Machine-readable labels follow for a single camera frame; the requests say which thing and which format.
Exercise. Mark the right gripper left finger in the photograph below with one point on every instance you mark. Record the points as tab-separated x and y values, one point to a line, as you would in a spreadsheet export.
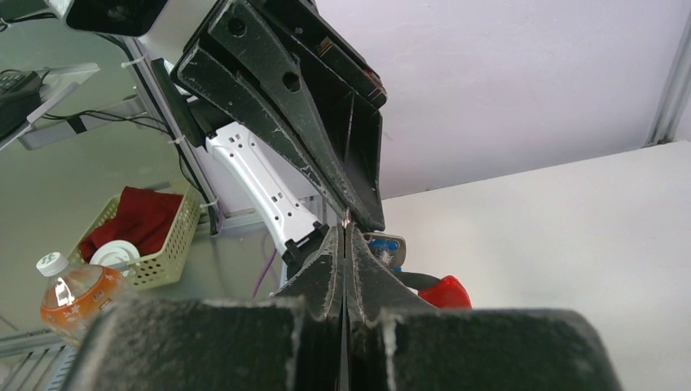
290	341

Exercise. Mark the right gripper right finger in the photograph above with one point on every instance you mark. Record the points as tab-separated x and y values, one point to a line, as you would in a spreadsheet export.
398	341

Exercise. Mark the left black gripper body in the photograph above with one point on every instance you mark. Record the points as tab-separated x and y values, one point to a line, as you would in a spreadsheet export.
297	58

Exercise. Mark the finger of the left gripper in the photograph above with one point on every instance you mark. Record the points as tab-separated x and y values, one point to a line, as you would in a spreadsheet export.
345	140
227	85

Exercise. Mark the red grey keyring holder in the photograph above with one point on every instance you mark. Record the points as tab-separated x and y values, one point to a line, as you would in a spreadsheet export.
445	292

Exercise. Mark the blue tag key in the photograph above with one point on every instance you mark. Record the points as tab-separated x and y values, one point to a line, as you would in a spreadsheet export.
389	250

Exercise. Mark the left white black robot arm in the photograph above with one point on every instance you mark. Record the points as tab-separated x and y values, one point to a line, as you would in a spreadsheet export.
295	231

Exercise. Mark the beige perforated basket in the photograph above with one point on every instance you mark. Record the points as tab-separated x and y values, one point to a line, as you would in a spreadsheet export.
165	266

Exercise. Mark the red cloth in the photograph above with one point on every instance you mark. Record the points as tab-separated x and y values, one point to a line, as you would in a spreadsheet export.
143	217

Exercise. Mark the white round lid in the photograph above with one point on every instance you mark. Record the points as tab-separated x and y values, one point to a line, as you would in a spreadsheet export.
117	254

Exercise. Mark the orange label plastic bottle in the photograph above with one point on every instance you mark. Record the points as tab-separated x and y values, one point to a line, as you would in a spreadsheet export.
77	294

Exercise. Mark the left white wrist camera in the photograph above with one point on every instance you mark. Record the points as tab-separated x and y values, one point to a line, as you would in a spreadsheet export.
135	21

